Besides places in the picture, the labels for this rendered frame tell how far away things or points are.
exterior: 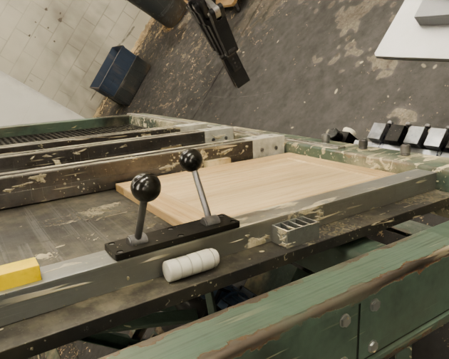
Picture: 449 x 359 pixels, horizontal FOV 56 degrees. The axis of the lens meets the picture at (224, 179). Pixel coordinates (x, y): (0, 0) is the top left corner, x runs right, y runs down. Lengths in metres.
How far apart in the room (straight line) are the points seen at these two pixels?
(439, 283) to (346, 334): 0.17
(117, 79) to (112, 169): 4.34
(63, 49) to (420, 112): 4.94
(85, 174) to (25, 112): 3.83
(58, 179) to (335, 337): 0.76
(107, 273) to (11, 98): 4.32
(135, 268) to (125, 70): 4.90
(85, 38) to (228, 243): 5.82
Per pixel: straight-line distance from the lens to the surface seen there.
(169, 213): 0.81
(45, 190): 1.06
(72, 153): 1.35
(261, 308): 0.43
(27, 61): 6.24
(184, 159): 0.66
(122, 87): 5.41
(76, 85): 6.35
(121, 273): 0.59
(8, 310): 0.57
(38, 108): 4.88
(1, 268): 0.58
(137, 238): 0.60
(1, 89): 4.83
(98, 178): 1.08
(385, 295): 0.52
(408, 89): 2.48
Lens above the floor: 1.76
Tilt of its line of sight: 35 degrees down
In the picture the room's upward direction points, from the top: 59 degrees counter-clockwise
